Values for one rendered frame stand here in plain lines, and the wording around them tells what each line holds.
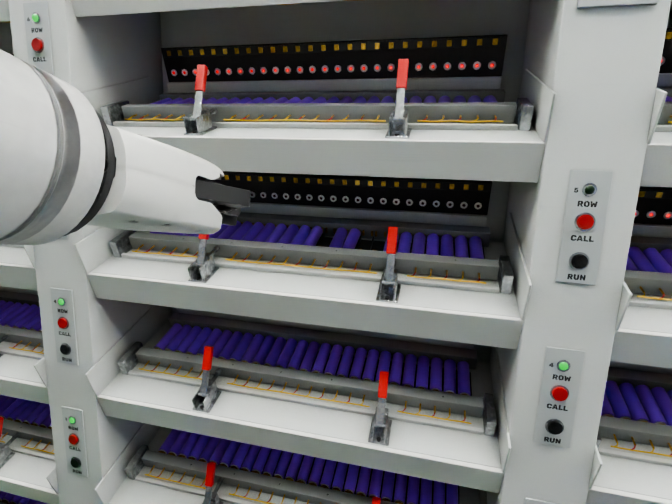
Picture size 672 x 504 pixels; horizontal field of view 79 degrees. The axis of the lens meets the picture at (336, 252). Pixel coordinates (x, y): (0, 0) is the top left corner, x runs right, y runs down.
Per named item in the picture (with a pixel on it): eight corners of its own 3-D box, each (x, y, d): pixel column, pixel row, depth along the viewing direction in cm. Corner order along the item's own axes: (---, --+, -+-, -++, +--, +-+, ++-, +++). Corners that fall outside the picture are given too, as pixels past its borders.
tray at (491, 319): (517, 350, 50) (532, 285, 45) (96, 298, 63) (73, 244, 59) (500, 263, 66) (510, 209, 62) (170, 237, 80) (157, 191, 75)
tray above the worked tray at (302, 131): (537, 183, 46) (566, 45, 39) (86, 166, 60) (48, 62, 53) (514, 135, 63) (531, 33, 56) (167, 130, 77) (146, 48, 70)
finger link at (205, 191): (128, 189, 24) (135, 198, 29) (258, 203, 27) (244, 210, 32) (129, 169, 24) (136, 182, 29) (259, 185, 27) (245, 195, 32)
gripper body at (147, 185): (-58, 230, 21) (108, 241, 32) (112, 241, 19) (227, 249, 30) (-47, 86, 21) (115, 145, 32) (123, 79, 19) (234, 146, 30)
